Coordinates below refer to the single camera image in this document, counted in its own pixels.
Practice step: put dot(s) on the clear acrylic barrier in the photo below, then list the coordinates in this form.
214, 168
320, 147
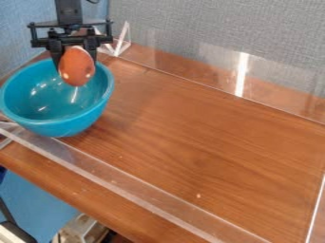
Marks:
280, 86
206, 225

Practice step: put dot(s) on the clear acrylic corner bracket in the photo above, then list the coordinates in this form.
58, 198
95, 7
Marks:
118, 41

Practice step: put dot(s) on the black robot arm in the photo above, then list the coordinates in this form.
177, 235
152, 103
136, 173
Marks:
70, 14

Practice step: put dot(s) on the blue plastic bowl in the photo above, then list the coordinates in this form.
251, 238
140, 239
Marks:
47, 106

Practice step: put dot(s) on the white box under table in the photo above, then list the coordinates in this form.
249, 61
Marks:
81, 230

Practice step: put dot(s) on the grey black object bottom left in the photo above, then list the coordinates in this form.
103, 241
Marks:
11, 233

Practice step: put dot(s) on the clear acrylic front barrier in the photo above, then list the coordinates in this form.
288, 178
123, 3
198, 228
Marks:
206, 225

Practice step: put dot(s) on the clear acrylic back barrier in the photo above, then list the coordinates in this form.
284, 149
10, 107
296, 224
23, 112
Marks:
280, 86

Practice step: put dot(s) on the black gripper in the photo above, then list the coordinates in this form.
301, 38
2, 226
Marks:
90, 34

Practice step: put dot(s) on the brown and white toy mushroom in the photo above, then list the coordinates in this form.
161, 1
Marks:
77, 66

